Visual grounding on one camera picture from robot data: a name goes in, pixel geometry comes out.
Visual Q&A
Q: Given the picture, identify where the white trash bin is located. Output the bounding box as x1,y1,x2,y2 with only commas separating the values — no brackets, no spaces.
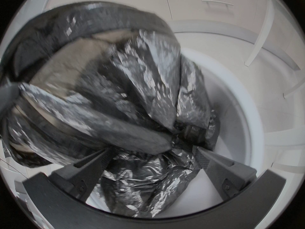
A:
85,47,264,220

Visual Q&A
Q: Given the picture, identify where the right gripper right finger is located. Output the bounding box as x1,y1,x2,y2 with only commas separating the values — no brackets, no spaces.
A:
192,145,258,201

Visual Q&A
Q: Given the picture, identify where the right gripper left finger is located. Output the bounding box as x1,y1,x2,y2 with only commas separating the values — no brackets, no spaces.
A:
51,148,116,202

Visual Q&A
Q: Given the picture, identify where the black plastic bag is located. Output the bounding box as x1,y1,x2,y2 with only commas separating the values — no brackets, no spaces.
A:
0,1,219,219

